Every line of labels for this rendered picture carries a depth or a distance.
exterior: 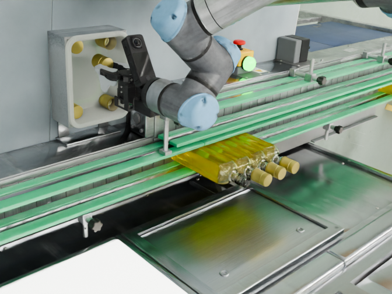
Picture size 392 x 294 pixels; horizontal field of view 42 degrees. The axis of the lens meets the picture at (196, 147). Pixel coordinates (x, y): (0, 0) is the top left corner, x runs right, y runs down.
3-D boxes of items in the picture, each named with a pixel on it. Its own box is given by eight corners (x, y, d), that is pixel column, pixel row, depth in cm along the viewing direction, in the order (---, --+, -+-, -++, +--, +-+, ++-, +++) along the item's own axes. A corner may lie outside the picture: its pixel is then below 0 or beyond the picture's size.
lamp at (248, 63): (240, 70, 160) (247, 73, 158) (241, 56, 158) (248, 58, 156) (249, 68, 163) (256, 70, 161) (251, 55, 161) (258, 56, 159)
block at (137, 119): (128, 130, 138) (143, 139, 133) (128, 97, 134) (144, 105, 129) (138, 128, 140) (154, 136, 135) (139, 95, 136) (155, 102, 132)
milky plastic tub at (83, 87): (52, 120, 128) (70, 130, 122) (47, 30, 119) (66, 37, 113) (111, 107, 139) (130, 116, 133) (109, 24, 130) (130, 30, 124)
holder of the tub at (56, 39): (53, 139, 130) (69, 149, 125) (47, 30, 119) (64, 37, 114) (109, 124, 141) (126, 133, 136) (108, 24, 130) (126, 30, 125)
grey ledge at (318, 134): (202, 165, 169) (227, 178, 162) (204, 140, 165) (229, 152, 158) (355, 109, 230) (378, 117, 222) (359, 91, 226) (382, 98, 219)
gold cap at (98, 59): (91, 54, 123) (101, 58, 120) (103, 52, 125) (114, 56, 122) (91, 69, 124) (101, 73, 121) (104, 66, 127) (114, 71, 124)
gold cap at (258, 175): (249, 182, 132) (262, 188, 129) (251, 170, 130) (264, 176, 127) (258, 178, 134) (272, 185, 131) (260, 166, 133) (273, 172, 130)
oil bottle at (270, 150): (213, 145, 154) (268, 171, 140) (214, 128, 152) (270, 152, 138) (226, 140, 158) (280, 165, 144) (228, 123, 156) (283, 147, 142)
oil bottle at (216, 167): (170, 159, 143) (224, 188, 129) (170, 140, 141) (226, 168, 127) (185, 154, 147) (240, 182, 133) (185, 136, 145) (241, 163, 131)
